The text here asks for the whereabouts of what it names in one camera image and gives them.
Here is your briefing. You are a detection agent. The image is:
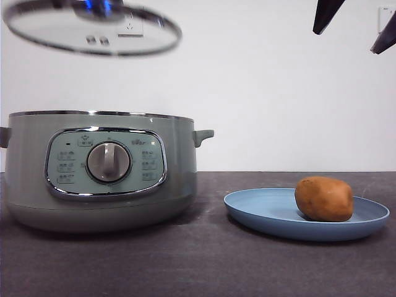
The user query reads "glass lid with green knob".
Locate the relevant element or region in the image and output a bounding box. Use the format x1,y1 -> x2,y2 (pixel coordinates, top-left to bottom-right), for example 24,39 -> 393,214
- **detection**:
2,0 -> 183,58

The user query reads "brown potato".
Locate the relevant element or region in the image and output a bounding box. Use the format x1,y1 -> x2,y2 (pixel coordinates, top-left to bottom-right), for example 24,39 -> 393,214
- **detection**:
294,176 -> 355,223

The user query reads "blue round plate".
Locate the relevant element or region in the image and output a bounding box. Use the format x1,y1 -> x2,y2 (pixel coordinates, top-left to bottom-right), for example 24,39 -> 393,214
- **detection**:
223,187 -> 390,242

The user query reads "pale green electric steamer pot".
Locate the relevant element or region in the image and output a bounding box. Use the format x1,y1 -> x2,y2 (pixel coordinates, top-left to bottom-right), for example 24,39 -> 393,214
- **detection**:
0,110 -> 215,233

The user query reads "white wall socket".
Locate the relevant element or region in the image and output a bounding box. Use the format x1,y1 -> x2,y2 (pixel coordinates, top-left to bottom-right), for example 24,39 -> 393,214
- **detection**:
377,6 -> 396,34
116,12 -> 145,40

